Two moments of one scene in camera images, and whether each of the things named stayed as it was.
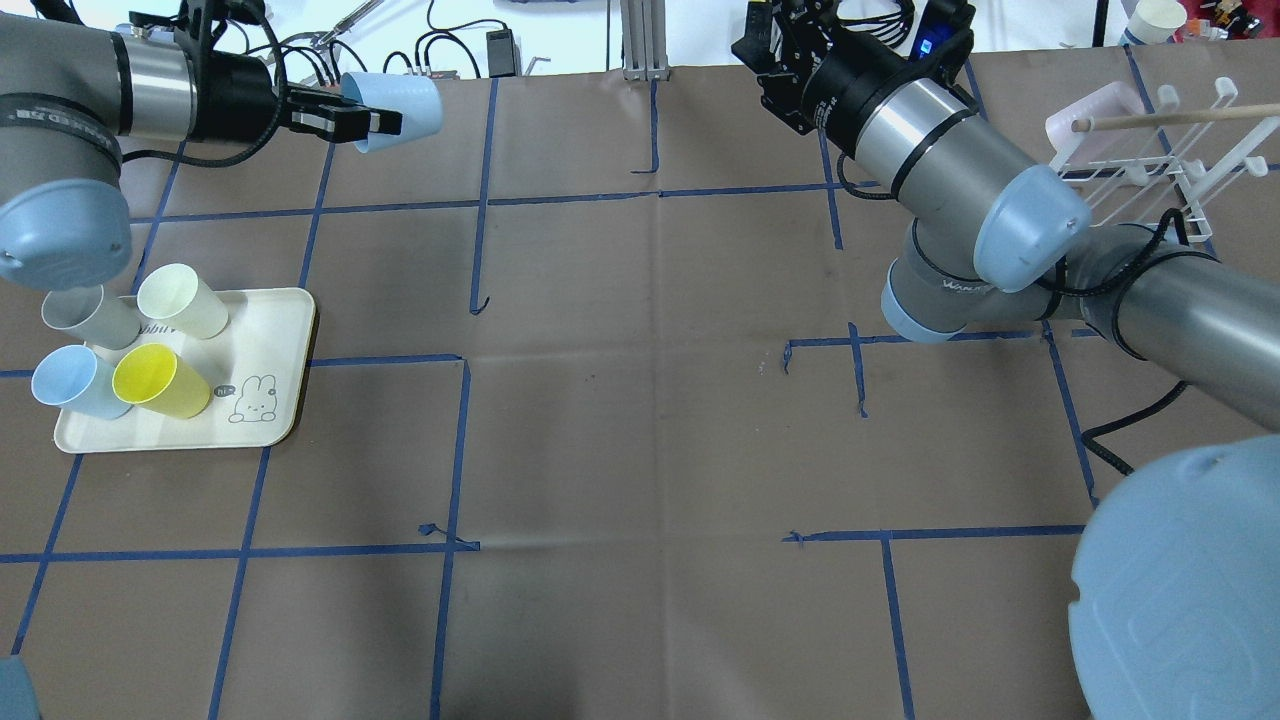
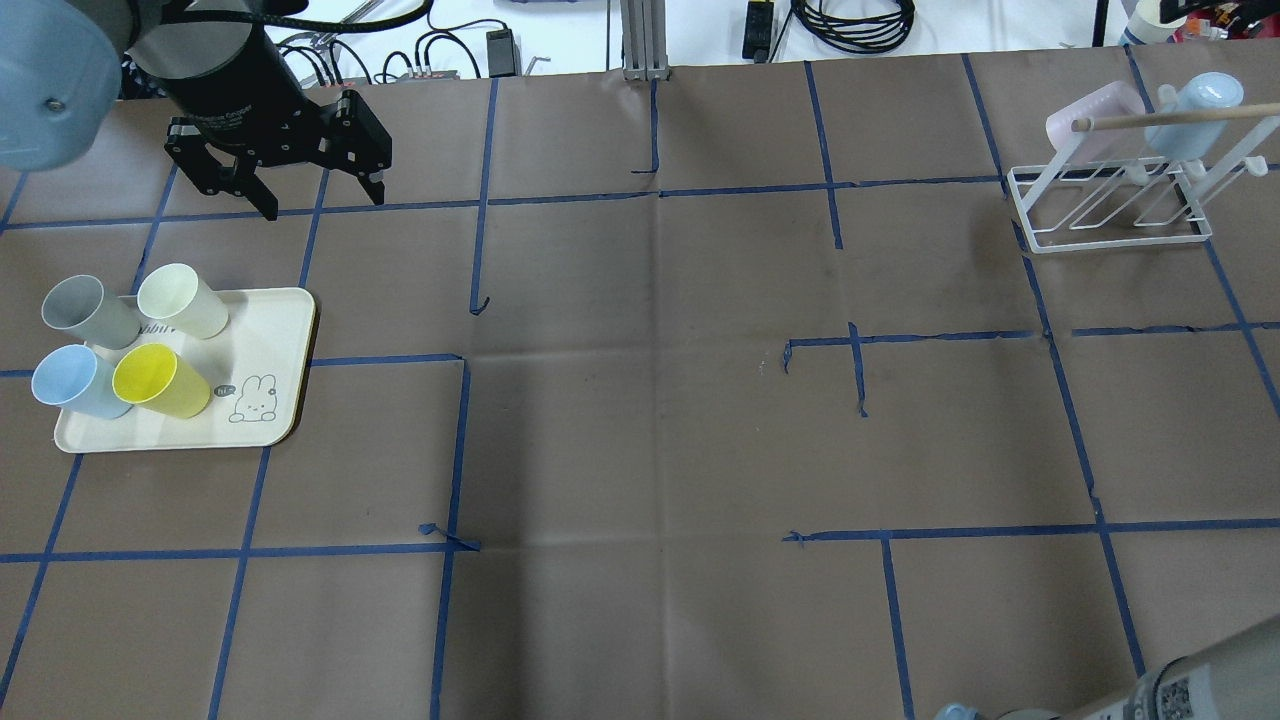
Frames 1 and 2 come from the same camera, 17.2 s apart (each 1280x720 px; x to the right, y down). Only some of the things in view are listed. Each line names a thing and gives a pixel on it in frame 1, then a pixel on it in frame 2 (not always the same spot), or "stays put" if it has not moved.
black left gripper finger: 304,97 to 214,168
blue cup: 417,99 to 1190,141
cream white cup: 173,293 stays put
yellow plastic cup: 153,375 stays put
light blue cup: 74,379 stays put
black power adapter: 501,54 stays put
